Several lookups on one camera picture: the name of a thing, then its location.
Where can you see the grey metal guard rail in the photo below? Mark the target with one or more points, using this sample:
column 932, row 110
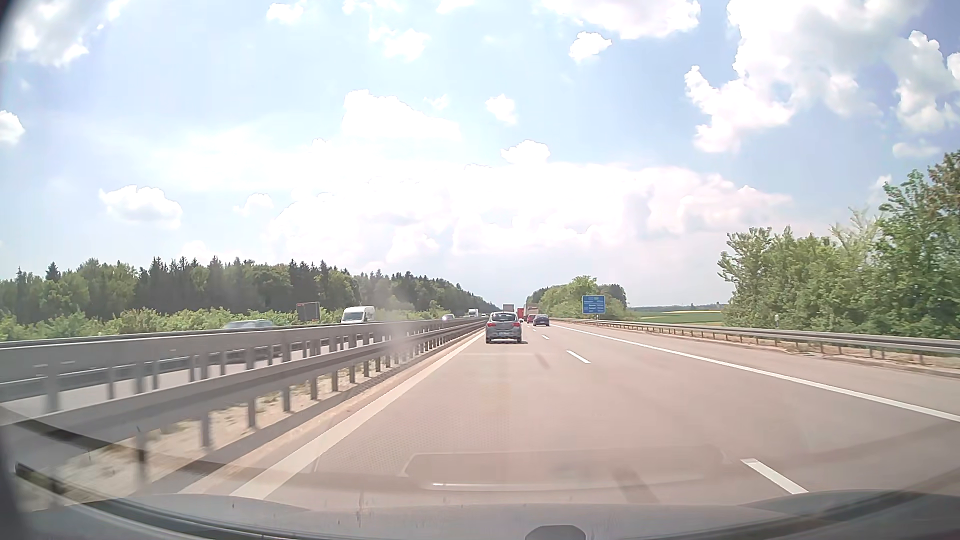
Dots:
column 225, row 367
column 825, row 337

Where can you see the car's own bonnet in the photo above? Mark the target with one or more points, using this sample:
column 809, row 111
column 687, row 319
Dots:
column 465, row 521

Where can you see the dark blue car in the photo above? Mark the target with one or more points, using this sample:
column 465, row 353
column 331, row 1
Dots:
column 541, row 320

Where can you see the clump of green trees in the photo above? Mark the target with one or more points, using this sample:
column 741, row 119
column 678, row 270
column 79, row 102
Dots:
column 577, row 298

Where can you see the row of green bushes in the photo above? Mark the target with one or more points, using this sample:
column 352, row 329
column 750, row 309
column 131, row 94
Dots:
column 150, row 322

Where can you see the white van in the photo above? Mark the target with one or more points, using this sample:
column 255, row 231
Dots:
column 358, row 314

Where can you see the green field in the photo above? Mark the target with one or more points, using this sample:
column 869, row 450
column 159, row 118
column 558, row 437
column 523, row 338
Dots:
column 679, row 317

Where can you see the dark road sign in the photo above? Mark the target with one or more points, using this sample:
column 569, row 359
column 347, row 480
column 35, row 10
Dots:
column 308, row 311

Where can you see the road markings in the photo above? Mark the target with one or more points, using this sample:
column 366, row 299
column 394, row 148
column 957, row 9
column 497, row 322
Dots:
column 352, row 424

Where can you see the dark wood of trees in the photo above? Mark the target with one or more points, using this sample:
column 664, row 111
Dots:
column 225, row 289

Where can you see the blue road sign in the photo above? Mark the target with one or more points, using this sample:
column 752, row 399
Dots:
column 593, row 304

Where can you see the row of green trees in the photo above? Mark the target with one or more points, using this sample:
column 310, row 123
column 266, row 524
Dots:
column 855, row 277

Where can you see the grey car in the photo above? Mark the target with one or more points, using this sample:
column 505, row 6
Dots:
column 247, row 325
column 503, row 327

